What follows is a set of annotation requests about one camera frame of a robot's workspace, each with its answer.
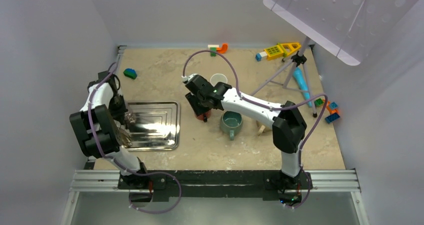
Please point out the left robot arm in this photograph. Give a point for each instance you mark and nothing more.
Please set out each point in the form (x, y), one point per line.
(97, 127)

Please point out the pink mug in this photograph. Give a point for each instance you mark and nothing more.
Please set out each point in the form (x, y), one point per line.
(218, 78)

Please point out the light blue cone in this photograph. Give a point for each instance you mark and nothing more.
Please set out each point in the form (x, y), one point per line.
(301, 82)

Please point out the aluminium frame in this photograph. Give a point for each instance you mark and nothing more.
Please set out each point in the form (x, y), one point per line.
(107, 181)

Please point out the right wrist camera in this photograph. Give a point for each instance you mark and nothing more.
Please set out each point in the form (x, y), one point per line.
(186, 79)

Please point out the beige round mug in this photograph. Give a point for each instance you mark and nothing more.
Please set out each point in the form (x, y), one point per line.
(262, 128)

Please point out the blue green toy block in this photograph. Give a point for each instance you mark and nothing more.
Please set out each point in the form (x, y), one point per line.
(130, 73)

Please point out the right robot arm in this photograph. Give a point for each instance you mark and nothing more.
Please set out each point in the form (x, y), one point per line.
(285, 120)

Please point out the mauve mug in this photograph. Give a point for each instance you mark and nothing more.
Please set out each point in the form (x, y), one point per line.
(129, 118)

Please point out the orange curved toy piece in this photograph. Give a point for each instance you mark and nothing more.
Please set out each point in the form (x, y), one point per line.
(330, 111)

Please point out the teal speckled mug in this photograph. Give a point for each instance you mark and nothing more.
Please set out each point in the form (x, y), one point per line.
(231, 124)

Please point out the metal tray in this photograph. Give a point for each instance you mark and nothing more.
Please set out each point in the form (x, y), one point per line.
(157, 126)

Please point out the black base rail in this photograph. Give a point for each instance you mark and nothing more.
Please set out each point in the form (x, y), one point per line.
(268, 185)

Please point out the blue white toy block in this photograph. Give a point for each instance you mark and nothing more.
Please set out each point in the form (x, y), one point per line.
(261, 56)

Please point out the tripod stand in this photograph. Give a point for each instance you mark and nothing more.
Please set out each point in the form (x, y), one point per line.
(297, 59)

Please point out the brown striped mug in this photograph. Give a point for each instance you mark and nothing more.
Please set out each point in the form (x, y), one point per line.
(126, 138)

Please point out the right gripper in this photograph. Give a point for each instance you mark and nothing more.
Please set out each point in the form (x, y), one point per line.
(198, 110)

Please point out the yellow toy block structure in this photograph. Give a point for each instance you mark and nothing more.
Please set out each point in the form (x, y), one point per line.
(282, 50)

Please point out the red mug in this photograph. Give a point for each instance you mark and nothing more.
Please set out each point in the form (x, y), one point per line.
(204, 116)

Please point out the orange elbow toy piece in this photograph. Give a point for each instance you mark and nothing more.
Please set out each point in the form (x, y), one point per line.
(223, 48)

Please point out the perforated white board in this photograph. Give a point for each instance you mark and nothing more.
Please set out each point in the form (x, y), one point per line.
(348, 29)

